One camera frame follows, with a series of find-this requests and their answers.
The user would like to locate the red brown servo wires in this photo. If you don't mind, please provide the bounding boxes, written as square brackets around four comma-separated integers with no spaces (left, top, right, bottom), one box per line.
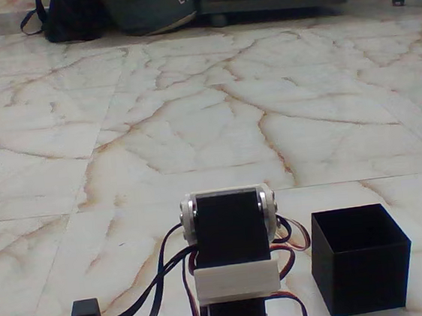
[266,211,320,316]

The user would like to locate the grey fabric bag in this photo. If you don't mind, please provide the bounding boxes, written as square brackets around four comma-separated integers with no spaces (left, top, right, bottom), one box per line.
[98,0,200,41]

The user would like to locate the black flat cable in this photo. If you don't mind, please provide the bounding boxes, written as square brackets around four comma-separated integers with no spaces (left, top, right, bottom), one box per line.
[100,221,206,316]

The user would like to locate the black box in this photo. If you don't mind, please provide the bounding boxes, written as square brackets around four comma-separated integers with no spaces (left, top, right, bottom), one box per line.
[305,200,419,316]

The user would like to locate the black backpack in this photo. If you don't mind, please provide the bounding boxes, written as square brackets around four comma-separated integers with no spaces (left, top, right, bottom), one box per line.
[17,0,116,48]

